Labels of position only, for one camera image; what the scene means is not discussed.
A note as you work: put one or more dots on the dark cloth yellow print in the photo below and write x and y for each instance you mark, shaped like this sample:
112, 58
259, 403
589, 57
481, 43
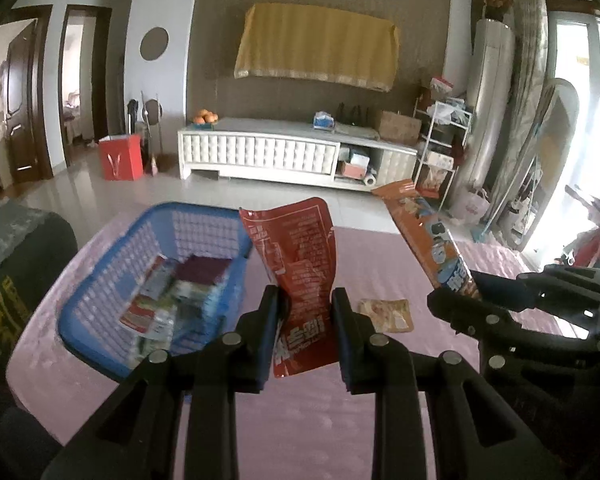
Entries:
15, 310

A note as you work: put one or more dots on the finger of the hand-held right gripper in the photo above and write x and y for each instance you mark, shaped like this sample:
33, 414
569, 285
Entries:
460, 310
500, 287

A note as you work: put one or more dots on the white tower air conditioner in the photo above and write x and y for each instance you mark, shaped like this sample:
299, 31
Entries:
487, 110

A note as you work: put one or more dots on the white metal rack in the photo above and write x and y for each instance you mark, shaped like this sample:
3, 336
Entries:
442, 150

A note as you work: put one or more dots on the blue plastic basket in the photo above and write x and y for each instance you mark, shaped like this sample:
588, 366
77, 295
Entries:
105, 260

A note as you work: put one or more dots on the orange snack packet blue print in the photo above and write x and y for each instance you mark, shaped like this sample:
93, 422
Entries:
430, 230

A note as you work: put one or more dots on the brown cardboard box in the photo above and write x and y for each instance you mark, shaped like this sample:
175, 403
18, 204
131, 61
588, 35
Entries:
399, 127

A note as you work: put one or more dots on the pink white shopping bag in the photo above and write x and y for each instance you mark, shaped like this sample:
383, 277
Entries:
470, 205

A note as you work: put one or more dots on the red gift bag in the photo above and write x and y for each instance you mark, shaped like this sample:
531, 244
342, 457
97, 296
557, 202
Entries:
121, 157

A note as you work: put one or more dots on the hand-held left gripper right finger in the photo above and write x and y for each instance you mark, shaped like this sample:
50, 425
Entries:
344, 355

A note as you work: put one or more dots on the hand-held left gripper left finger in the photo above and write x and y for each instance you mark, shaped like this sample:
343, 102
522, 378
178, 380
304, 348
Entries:
269, 355

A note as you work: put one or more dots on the round wall decoration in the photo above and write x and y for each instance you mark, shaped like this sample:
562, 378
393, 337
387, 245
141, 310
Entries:
154, 43

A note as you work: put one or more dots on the rolled bamboo mat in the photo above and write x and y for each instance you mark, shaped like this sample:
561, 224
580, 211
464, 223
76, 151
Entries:
527, 60

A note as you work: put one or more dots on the grey lace cloth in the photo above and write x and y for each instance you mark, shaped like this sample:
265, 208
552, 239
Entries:
10, 235

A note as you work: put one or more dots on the printed orange bag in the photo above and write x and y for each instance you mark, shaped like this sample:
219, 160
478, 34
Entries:
436, 181

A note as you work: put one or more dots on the beige orange snack packet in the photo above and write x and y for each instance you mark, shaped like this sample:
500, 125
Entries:
385, 315

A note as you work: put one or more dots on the purple snack packet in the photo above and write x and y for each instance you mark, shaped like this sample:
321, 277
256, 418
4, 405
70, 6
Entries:
202, 270

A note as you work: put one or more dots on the leaning grey oval board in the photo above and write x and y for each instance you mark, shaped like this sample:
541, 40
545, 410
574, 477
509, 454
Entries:
555, 135

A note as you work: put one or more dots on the red snack packet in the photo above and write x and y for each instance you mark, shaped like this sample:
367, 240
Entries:
300, 260

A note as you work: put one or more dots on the pink flat box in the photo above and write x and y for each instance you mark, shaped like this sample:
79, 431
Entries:
352, 170

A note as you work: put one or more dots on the green white snack packet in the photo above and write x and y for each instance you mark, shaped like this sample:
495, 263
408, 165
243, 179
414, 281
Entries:
195, 296

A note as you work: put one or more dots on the dark wooden door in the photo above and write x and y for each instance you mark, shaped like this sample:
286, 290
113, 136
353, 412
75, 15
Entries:
25, 100

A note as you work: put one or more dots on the white tape roll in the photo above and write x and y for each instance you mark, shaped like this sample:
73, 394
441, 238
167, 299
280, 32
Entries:
370, 180

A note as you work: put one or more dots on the white TV cabinet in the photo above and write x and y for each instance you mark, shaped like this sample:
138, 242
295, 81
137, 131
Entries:
260, 152

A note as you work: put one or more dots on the yellow cloth cover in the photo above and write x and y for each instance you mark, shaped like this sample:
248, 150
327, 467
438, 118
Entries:
315, 45

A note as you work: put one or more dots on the pile of oranges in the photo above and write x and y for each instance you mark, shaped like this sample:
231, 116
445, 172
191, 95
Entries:
205, 117

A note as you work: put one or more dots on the white silver snack packet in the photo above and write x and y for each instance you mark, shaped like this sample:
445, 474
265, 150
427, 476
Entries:
147, 317

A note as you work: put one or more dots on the light blue snack packet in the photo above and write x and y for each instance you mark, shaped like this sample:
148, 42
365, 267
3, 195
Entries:
157, 280

